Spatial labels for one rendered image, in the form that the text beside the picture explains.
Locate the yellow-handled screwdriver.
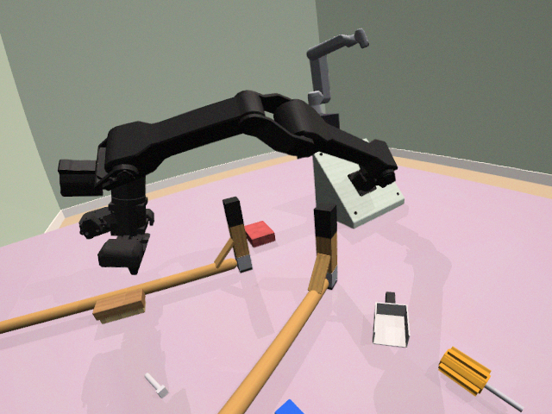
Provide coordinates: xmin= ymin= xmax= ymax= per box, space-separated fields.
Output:
xmin=438 ymin=347 xmax=524 ymax=412

